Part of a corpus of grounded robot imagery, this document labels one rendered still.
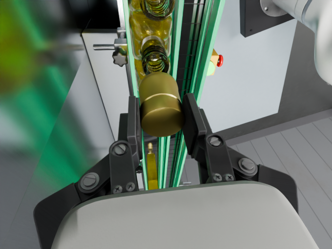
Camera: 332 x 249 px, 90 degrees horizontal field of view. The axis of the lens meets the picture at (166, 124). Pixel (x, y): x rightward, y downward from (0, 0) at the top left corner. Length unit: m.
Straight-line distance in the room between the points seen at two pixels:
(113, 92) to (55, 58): 0.30
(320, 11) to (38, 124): 0.62
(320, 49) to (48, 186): 0.62
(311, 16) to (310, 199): 2.28
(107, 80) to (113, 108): 0.11
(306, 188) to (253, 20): 2.24
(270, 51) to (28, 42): 0.94
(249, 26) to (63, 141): 0.75
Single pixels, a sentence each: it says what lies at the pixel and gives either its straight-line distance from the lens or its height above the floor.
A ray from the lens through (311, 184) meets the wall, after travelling 2.75.
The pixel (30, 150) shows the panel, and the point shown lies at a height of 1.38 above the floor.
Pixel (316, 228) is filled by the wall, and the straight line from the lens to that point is 2.62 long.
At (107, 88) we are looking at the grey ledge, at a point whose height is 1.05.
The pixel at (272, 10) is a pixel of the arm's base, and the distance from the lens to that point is 0.83.
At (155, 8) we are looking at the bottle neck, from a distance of 0.19.
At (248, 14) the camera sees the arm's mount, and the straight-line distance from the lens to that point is 0.80.
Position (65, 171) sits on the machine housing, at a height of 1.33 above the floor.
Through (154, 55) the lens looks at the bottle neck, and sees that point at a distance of 0.18.
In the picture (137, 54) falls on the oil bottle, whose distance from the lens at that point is 0.24.
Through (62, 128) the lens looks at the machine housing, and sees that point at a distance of 0.32.
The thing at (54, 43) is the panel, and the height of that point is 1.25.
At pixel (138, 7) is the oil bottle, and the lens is 0.22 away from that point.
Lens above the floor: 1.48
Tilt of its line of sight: 41 degrees down
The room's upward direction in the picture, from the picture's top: 171 degrees clockwise
